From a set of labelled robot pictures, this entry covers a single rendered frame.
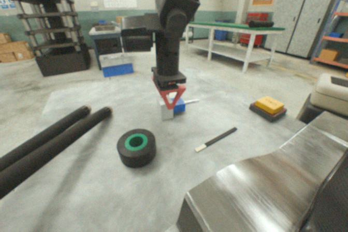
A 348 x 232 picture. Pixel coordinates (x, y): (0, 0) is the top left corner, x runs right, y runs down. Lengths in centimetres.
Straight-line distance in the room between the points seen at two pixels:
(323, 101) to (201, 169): 76
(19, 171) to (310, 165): 42
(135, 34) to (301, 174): 35
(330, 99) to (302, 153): 67
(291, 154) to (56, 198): 39
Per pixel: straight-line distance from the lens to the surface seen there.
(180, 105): 40
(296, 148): 30
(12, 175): 30
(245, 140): 39
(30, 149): 38
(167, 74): 34
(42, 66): 395
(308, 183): 25
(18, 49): 646
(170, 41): 32
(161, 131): 37
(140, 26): 30
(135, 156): 29
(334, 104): 95
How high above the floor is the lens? 106
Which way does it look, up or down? 32 degrees down
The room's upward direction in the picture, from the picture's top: straight up
